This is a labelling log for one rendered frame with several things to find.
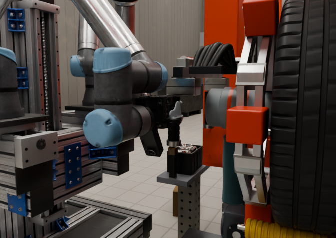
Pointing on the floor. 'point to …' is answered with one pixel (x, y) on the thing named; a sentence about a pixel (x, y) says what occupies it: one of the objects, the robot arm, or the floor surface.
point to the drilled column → (189, 207)
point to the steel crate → (188, 102)
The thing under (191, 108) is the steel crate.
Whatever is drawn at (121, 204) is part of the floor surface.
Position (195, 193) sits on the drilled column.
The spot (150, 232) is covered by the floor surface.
